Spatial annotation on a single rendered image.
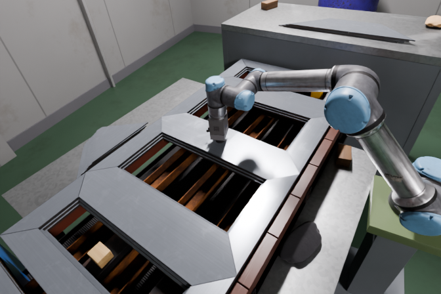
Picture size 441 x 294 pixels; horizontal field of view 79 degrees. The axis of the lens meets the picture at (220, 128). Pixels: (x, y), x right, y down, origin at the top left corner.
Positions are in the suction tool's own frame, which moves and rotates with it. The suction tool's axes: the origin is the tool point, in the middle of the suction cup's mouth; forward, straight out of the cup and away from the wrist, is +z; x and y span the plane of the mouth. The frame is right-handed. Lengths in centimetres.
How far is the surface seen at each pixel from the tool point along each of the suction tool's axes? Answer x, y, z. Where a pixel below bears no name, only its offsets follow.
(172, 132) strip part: -24.2, -3.0, -0.8
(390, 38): 78, -67, -23
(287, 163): 29.4, 9.8, -0.6
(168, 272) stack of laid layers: -3, 58, 1
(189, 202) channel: -9.7, 22.9, 15.7
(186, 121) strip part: -20.0, -12.4, -0.8
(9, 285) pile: -47, 70, -1
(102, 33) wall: -187, -192, 20
